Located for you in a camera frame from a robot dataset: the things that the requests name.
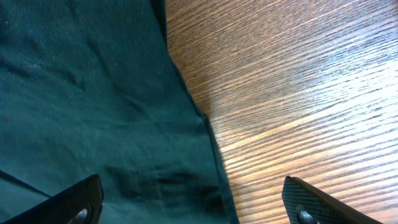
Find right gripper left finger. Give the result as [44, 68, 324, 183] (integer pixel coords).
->
[3, 174, 104, 224]

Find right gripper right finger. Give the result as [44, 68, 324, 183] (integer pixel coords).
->
[282, 176, 381, 224]

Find black shorts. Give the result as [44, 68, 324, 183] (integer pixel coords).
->
[1, 0, 239, 223]

